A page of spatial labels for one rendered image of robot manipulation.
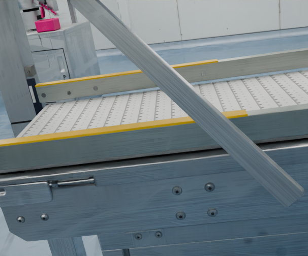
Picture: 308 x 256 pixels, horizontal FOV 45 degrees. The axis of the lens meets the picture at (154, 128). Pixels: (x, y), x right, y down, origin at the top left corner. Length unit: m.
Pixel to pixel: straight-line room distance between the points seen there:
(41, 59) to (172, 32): 2.89
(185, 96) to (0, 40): 0.47
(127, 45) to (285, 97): 0.29
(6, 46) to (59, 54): 2.36
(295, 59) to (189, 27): 4.96
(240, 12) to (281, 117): 5.15
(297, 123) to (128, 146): 0.19
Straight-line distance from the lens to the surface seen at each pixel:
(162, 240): 0.56
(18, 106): 0.78
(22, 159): 0.47
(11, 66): 0.76
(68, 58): 3.08
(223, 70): 0.69
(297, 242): 0.60
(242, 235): 0.57
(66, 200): 0.49
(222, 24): 5.59
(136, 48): 0.37
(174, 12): 5.65
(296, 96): 0.59
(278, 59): 0.70
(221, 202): 0.48
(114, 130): 0.43
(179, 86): 0.35
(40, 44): 3.17
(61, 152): 0.45
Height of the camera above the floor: 1.04
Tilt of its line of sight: 22 degrees down
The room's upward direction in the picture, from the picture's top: 9 degrees counter-clockwise
